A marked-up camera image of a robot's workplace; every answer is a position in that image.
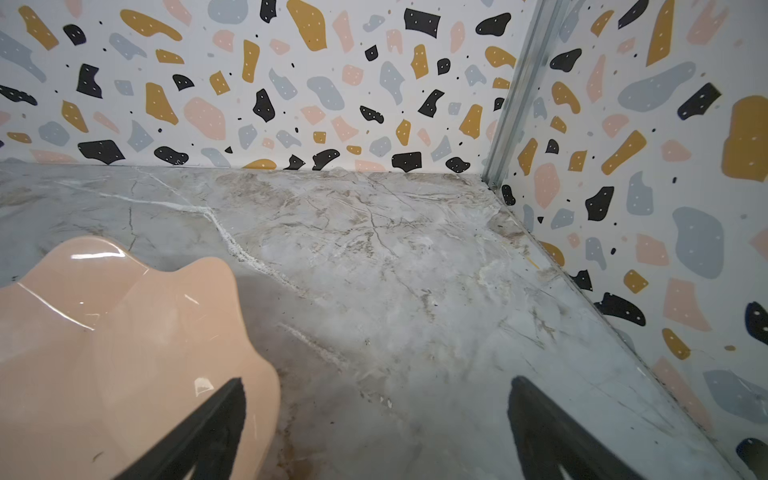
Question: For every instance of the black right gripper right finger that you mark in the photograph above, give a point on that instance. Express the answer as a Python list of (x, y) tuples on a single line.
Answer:
[(550, 444)]

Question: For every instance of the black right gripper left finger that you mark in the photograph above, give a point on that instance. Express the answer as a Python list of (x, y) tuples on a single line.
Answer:
[(198, 438)]

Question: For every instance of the pink wavy fruit bowl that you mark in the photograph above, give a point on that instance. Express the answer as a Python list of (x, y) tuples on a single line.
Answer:
[(104, 358)]

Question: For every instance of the aluminium right corner post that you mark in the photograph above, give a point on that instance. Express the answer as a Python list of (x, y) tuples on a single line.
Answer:
[(540, 37)]

